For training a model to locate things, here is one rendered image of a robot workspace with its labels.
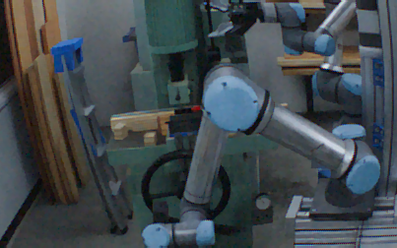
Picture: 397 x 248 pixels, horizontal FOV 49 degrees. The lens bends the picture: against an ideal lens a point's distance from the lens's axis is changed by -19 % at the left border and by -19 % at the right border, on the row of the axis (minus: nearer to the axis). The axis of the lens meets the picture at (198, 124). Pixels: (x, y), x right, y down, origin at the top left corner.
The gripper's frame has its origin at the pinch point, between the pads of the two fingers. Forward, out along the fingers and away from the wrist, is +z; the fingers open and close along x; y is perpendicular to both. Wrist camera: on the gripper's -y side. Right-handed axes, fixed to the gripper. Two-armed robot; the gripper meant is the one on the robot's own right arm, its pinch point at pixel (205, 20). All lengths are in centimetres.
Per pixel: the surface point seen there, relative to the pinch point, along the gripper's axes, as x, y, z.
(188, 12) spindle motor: -5.8, -1.4, 5.3
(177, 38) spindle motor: 3.0, -5.4, 10.0
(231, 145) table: 34.5, -26.9, -3.8
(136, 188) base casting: 44, -37, 31
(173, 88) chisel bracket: 13.4, -21.2, 13.6
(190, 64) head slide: 0.6, -27.4, 7.3
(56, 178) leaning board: -6, -155, 110
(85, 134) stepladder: -10, -99, 70
